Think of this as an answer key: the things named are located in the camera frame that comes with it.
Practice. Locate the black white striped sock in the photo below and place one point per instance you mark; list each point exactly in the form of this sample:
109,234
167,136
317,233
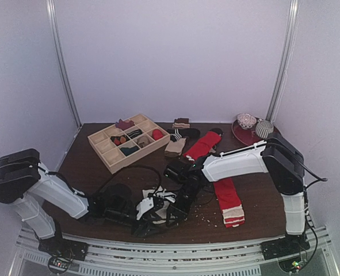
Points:
177,134

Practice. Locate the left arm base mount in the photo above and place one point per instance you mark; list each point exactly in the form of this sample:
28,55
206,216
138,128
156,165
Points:
62,253

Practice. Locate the red folded sock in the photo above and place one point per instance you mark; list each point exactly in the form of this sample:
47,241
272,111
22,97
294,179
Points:
202,146

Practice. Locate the front aluminium rail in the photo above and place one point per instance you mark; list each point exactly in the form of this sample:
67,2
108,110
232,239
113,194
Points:
106,257

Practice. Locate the wooden compartment box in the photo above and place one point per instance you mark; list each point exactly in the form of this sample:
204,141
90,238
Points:
110,154

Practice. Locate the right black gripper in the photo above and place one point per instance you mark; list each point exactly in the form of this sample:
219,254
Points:
179,211

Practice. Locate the striped ceramic cup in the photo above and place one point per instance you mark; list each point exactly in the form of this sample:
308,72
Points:
264,128

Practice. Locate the dotted white bowl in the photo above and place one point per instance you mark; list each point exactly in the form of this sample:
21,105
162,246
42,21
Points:
246,121

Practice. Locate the red sock with stripes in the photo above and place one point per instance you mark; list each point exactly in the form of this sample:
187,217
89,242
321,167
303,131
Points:
229,203

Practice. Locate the right aluminium frame post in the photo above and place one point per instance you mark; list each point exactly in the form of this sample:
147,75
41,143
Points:
287,51

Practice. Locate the left aluminium frame post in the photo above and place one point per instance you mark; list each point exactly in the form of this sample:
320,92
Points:
51,11

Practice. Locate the cream and brown sock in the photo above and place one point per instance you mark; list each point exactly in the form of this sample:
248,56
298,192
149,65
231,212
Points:
162,199

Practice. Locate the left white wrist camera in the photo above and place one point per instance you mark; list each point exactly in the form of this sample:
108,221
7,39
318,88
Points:
144,206

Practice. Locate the red plate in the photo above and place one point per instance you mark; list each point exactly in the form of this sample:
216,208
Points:
245,136

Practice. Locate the strawberry pattern sock in box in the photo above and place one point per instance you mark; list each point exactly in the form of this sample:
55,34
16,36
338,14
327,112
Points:
118,140

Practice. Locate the black striped sock in box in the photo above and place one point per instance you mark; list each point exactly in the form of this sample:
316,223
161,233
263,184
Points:
135,133

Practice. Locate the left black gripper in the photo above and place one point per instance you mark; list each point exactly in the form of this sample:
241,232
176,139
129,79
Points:
142,230

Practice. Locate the purple sock in box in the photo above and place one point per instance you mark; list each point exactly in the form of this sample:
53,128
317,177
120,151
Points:
124,124

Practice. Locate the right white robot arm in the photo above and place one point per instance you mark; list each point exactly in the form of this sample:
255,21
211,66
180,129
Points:
275,156

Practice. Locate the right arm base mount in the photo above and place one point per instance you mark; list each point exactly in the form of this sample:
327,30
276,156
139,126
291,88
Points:
291,254

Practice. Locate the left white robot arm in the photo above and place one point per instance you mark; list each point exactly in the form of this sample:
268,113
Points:
23,177

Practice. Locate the beige brown folded sock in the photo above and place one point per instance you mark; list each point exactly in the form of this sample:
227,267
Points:
175,148

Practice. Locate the teal sock in box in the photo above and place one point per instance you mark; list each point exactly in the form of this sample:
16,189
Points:
129,150

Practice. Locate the beige sock in box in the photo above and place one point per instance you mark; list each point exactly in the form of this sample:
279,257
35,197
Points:
143,141

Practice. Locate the brown striped folded sock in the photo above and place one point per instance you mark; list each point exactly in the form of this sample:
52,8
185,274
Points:
181,123

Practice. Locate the red rolled sock in box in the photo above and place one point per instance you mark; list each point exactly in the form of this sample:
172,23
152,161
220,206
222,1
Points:
157,134

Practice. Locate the aluminium frame post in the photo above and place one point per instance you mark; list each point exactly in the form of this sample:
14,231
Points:
51,11
287,51

